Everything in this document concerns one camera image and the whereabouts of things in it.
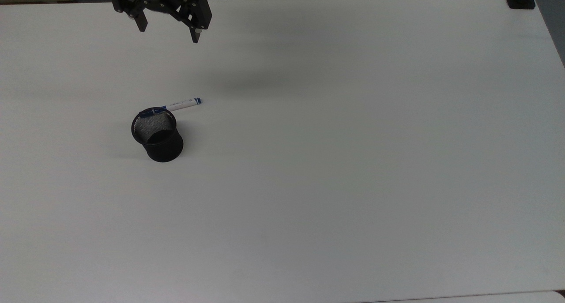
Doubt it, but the black mesh pen holder cup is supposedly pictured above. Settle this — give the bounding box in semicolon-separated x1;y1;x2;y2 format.
131;108;184;163

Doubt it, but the white marker with blue cap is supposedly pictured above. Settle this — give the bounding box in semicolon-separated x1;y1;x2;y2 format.
139;97;203;119

